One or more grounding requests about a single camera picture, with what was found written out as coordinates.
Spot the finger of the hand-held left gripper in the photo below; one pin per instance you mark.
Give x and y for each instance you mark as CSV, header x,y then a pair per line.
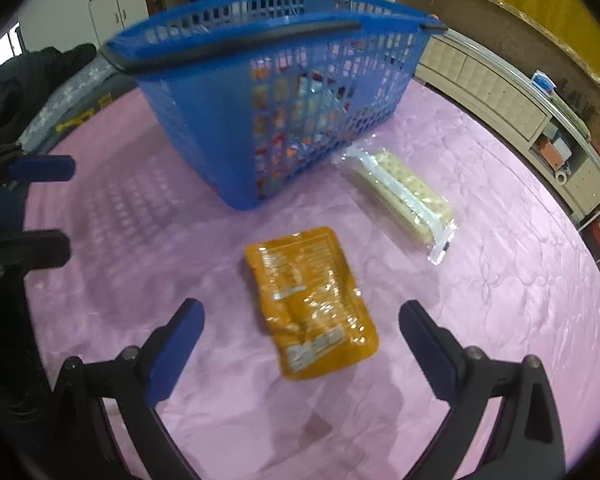
x,y
42,168
35,250

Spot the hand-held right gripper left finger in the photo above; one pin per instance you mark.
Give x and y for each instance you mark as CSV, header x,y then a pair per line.
x,y
175,355

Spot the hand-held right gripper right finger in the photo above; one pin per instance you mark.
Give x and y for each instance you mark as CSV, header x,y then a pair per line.
x,y
430,355

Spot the orange snack pouch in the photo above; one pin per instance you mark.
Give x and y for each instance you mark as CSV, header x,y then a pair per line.
x,y
310,305

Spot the clear pack of white wafers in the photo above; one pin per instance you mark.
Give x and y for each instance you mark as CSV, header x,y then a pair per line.
x,y
405,195

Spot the blue plastic basket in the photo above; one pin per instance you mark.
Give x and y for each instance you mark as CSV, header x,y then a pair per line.
x,y
210,95

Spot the folded grey blanket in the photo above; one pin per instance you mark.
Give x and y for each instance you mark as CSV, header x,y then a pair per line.
x,y
75,100

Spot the black clothing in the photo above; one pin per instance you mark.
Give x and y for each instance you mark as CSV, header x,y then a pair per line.
x,y
25,90

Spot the pink quilted blanket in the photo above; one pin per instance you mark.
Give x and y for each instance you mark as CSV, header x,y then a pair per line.
x,y
505,285

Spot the white cupboard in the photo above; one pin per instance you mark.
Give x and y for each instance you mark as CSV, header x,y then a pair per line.
x,y
115,10

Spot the paper towel roll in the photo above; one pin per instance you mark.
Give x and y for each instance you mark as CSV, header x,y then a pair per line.
x,y
560,176

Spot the cream TV cabinet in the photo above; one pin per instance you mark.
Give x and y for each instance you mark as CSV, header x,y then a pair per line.
x,y
480,80

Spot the blue tissue box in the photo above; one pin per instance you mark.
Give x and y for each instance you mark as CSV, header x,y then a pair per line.
x,y
542,81

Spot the yellow cloth cover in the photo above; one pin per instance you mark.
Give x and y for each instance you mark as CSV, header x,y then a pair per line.
x,y
545,5

